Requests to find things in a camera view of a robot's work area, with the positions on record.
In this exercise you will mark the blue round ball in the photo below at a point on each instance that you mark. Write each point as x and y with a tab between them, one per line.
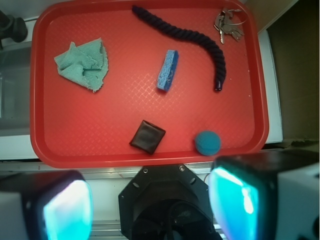
207	143

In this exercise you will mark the teal crumpled cloth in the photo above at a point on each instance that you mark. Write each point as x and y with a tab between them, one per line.
86	65

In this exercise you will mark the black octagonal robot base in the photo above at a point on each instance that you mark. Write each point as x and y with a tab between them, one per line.
166	202

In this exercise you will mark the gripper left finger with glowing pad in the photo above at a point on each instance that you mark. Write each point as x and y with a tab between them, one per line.
54	205

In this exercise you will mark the blue sponge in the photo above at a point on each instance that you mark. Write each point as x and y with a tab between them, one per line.
168	70

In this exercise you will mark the red plastic tray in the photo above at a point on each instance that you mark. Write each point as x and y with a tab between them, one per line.
73	127

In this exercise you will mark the silver key bunch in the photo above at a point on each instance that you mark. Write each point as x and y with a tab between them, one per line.
225	25

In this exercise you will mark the dark brown leather pouch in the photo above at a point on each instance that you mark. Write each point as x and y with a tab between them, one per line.
147	137

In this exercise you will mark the black knob fixture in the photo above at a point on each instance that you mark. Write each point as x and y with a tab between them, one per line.
13	28

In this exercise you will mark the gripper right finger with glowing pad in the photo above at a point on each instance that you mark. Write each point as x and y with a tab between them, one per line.
269	195

